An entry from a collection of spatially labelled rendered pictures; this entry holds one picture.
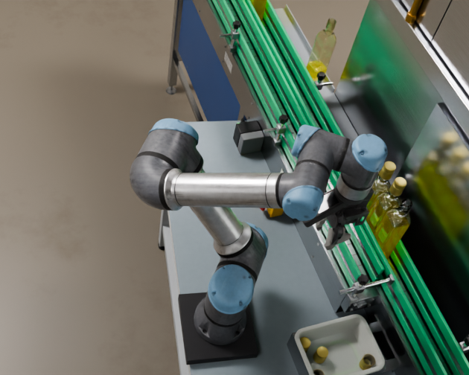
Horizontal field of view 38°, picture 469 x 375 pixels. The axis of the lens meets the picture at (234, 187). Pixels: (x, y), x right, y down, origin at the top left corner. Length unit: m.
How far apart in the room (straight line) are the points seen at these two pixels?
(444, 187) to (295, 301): 0.56
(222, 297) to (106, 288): 1.19
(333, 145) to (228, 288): 0.53
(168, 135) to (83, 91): 1.99
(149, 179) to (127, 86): 2.10
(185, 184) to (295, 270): 0.76
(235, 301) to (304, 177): 0.52
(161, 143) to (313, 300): 0.78
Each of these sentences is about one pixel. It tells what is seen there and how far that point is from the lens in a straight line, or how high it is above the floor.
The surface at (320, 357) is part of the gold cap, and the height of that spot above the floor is 0.81.
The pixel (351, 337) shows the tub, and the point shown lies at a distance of 2.06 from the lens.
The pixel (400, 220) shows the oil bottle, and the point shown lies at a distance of 1.92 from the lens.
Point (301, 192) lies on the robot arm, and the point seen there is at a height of 1.51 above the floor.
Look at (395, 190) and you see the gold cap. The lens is 1.91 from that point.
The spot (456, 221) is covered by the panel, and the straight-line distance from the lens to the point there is 1.94.
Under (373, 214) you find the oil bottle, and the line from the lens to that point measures 2.01.
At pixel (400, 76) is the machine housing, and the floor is 1.22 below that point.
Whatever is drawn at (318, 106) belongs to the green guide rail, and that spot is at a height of 0.93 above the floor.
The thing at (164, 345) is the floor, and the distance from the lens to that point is 2.78.
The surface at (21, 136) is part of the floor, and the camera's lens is 3.38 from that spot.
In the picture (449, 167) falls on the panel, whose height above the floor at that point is 1.22.
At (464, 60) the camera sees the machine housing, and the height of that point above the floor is 1.46.
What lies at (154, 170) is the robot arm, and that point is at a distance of 1.53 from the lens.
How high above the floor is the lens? 2.55
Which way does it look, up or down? 52 degrees down
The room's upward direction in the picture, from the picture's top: 14 degrees clockwise
